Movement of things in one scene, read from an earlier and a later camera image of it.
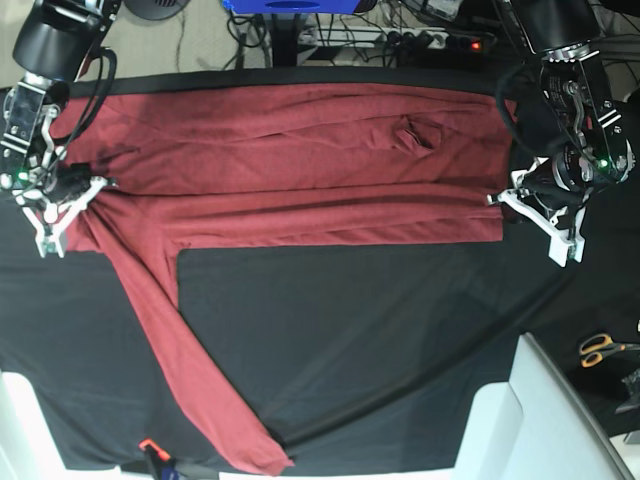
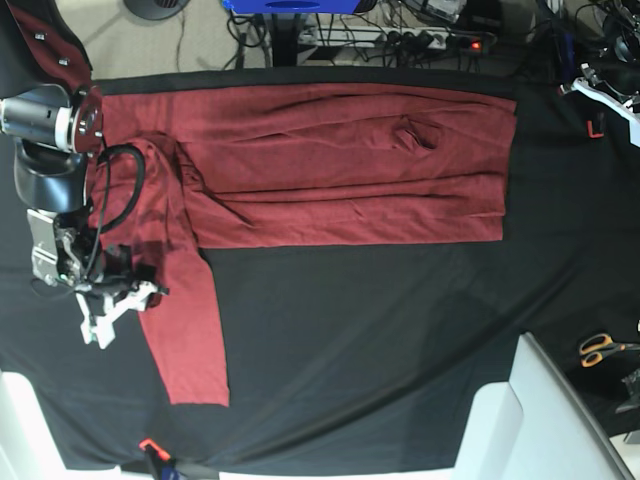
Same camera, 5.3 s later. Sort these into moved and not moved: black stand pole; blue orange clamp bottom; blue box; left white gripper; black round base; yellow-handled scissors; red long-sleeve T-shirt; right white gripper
Moved: left white gripper; right white gripper; red long-sleeve T-shirt
Not moved: yellow-handled scissors; black round base; black stand pole; blue orange clamp bottom; blue box
